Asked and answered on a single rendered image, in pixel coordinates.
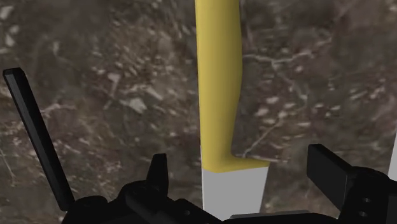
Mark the white slim object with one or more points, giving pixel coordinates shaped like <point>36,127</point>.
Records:
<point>394,161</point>

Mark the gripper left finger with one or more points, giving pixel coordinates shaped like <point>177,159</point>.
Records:
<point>40,136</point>

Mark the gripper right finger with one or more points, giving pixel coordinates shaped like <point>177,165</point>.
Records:
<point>366,192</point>

